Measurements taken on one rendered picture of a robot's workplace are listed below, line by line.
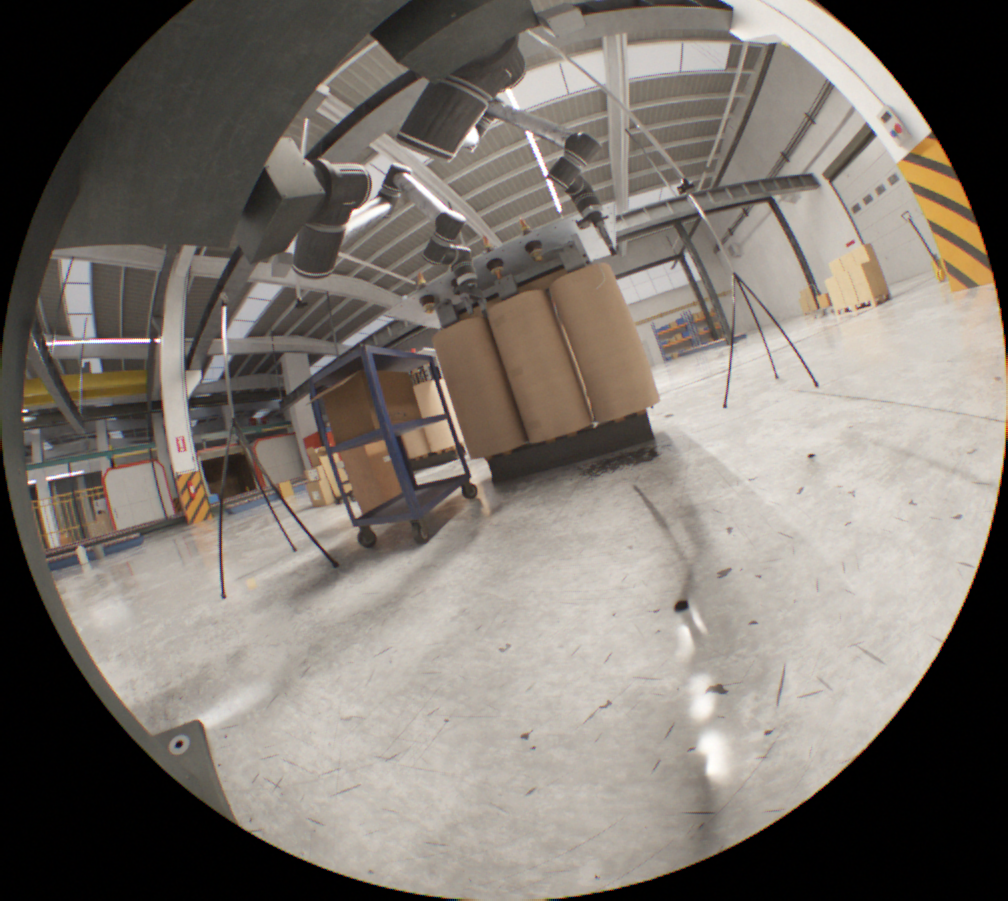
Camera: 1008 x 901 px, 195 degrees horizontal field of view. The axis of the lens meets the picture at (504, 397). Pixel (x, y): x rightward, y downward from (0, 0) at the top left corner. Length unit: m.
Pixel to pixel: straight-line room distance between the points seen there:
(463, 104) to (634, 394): 1.51
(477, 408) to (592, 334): 0.82
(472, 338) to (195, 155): 1.70
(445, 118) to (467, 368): 1.43
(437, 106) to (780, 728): 1.34
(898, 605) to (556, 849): 0.53
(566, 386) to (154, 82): 1.96
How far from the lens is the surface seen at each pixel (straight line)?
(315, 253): 1.27
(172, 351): 11.79
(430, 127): 0.95
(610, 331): 1.68
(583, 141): 1.33
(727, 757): 0.47
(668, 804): 0.46
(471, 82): 0.96
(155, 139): 0.79
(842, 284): 6.94
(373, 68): 10.20
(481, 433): 1.86
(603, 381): 1.67
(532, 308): 1.77
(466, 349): 1.88
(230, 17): 0.68
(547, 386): 1.70
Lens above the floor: 0.45
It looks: 2 degrees up
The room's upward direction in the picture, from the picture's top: 18 degrees counter-clockwise
